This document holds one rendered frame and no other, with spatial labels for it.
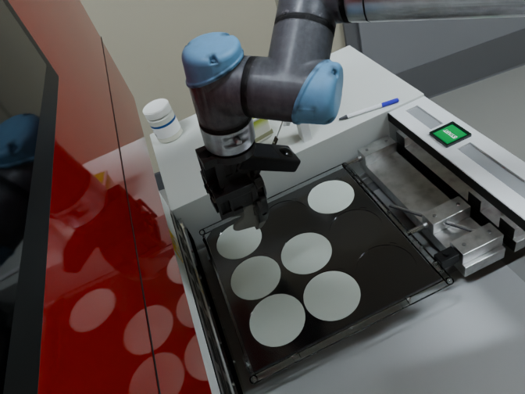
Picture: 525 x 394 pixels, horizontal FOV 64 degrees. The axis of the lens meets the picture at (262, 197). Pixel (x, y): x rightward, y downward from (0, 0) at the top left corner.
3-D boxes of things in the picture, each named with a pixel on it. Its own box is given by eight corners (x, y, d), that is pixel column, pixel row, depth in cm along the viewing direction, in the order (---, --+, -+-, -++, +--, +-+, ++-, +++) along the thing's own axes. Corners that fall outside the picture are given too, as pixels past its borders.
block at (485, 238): (462, 264, 73) (463, 254, 71) (449, 251, 75) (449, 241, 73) (502, 245, 73) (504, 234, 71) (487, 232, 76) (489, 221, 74)
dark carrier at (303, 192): (254, 374, 68) (253, 372, 68) (205, 234, 93) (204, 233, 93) (441, 280, 70) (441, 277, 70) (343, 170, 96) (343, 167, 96)
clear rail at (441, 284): (252, 387, 67) (249, 383, 66) (249, 379, 68) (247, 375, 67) (455, 284, 70) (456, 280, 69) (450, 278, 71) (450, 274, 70)
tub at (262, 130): (248, 151, 99) (239, 127, 94) (234, 137, 104) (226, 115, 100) (275, 135, 100) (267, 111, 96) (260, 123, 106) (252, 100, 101)
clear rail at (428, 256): (448, 288, 70) (448, 283, 69) (341, 166, 97) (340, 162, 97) (455, 284, 70) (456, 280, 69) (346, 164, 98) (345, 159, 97)
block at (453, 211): (433, 234, 79) (433, 224, 77) (422, 223, 81) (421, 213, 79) (470, 216, 79) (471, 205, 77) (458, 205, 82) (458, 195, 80)
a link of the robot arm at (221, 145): (238, 95, 62) (262, 125, 56) (243, 120, 65) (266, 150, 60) (191, 113, 60) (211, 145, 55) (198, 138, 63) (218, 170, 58)
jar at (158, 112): (160, 147, 111) (144, 117, 104) (156, 134, 116) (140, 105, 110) (185, 136, 111) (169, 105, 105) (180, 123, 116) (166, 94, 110)
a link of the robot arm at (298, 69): (346, 19, 47) (252, 15, 50) (328, 118, 46) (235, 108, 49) (351, 49, 54) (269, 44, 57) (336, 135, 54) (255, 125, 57)
